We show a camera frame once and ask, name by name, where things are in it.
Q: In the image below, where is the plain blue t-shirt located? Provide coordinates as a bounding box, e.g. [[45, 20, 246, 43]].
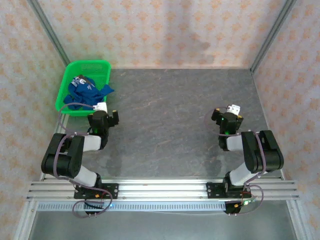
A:
[[62, 83, 115, 111]]

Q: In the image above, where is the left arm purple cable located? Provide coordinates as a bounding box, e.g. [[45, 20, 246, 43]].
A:
[[53, 102, 101, 181]]

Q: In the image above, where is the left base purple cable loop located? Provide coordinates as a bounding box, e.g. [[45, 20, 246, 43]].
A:
[[71, 187, 114, 218]]

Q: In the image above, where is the blue t-shirt with white print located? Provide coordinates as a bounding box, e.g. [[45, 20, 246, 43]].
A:
[[67, 74, 97, 93]]

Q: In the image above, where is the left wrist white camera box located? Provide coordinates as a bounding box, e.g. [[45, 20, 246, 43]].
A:
[[93, 101, 109, 114]]

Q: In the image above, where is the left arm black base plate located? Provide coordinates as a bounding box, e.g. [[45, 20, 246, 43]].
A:
[[73, 183, 119, 200]]

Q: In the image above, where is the aluminium frame post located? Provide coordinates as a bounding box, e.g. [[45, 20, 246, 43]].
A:
[[249, 0, 299, 74], [27, 0, 72, 67]]

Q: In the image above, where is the perforated grey cable tray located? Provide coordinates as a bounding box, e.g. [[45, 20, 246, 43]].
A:
[[36, 201, 228, 212]]

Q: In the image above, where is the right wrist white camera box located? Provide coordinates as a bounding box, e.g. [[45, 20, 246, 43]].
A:
[[226, 104, 242, 117]]

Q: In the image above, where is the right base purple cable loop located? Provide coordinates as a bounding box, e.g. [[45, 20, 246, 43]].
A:
[[234, 184, 264, 216]]

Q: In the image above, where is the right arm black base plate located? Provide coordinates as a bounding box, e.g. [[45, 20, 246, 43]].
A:
[[206, 181, 253, 200]]

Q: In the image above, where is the green plastic basket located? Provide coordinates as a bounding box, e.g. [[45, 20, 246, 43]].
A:
[[54, 59, 112, 117]]

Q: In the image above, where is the aluminium mounting rail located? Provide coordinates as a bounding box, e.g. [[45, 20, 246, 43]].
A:
[[26, 177, 300, 201]]

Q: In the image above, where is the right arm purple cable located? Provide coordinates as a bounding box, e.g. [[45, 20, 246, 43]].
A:
[[204, 106, 267, 187]]

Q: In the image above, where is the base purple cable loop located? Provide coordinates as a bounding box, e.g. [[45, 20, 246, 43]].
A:
[[234, 184, 264, 216], [71, 187, 114, 218]]

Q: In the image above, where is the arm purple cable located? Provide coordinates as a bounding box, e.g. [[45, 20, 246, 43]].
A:
[[204, 106, 267, 187], [53, 102, 101, 181]]

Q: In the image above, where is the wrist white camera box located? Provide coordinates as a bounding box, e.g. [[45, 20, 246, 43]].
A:
[[93, 101, 109, 114], [226, 104, 242, 117]]

